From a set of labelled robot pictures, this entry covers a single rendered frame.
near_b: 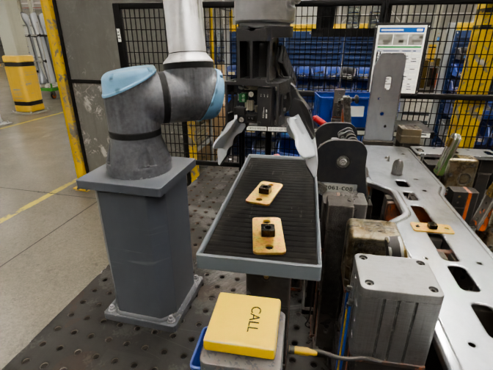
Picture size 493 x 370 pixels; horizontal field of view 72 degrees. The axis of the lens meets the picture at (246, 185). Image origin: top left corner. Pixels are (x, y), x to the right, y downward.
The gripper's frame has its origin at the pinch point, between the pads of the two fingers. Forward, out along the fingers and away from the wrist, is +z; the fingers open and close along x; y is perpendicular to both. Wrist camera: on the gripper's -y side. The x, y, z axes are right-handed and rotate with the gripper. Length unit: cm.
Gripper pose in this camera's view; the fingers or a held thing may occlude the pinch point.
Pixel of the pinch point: (266, 169)
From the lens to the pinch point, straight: 52.7
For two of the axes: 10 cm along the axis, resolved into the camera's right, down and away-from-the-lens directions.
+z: 0.0, 9.2, 3.9
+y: -3.5, 3.7, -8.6
